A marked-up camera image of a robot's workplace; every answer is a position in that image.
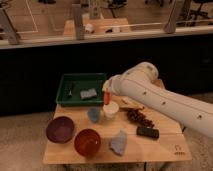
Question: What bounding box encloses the red orange pepper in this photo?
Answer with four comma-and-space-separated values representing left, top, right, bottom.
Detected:
103, 91, 110, 105

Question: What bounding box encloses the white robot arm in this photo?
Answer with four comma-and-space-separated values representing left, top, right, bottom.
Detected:
102, 62, 213, 139

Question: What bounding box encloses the white cup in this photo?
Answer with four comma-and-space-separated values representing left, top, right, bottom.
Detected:
103, 101, 119, 119

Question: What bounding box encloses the blue plastic cup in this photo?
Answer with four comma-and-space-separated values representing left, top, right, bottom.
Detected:
87, 107, 100, 123

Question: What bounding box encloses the grey sponge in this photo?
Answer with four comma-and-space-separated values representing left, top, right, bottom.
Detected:
80, 88, 97, 100

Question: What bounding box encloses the yellow banana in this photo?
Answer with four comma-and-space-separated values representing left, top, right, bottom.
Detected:
121, 97, 144, 110

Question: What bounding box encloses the green plastic tray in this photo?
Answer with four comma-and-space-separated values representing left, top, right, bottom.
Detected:
56, 73, 106, 107

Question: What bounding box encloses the brown grape bunch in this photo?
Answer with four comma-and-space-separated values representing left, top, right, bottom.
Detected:
127, 109, 154, 128

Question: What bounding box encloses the dark small object in tray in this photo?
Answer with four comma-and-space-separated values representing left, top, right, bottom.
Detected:
67, 83, 74, 97

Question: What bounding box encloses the light blue cloth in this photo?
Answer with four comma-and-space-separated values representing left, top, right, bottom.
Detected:
109, 131, 127, 156

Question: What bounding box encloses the black rectangular block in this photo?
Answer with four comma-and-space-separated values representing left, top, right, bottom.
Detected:
136, 127, 159, 139

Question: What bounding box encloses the red orange bowl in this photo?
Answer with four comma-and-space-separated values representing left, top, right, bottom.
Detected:
74, 129, 101, 157

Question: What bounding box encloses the background wooden table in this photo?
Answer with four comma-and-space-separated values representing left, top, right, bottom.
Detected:
63, 18, 131, 36

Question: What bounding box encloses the purple bowl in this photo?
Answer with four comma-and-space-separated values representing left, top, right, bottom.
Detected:
46, 116, 75, 144

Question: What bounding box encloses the grey metal post middle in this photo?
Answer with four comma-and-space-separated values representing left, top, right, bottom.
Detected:
72, 4, 84, 40

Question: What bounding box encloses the grey metal post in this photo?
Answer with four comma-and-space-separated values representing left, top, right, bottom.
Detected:
164, 0, 185, 34
72, 4, 84, 40
0, 8, 19, 45

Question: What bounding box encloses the grey metal post right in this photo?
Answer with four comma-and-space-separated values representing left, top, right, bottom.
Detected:
164, 0, 185, 34

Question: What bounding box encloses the grey metal post left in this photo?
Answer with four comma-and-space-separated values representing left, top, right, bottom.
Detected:
0, 8, 19, 45

